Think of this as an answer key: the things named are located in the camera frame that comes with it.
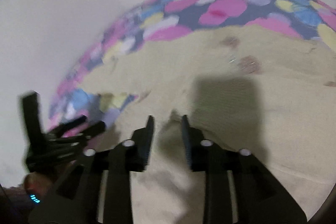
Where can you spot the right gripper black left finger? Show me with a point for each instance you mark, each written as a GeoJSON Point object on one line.
{"type": "Point", "coordinates": [97, 188]}

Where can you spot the beige knit sweater with flowers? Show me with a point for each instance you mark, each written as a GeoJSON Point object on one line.
{"type": "Point", "coordinates": [244, 87]}

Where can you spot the colourful circle-pattern bedspread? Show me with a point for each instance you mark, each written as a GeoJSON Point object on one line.
{"type": "Point", "coordinates": [167, 20]}

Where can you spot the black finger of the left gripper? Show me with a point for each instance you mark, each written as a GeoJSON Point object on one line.
{"type": "Point", "coordinates": [30, 109]}

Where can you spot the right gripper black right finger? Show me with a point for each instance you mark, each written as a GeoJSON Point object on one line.
{"type": "Point", "coordinates": [238, 187]}

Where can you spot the person's left hand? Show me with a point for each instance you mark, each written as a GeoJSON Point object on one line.
{"type": "Point", "coordinates": [37, 184]}

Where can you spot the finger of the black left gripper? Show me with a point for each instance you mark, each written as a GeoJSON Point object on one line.
{"type": "Point", "coordinates": [77, 129]}

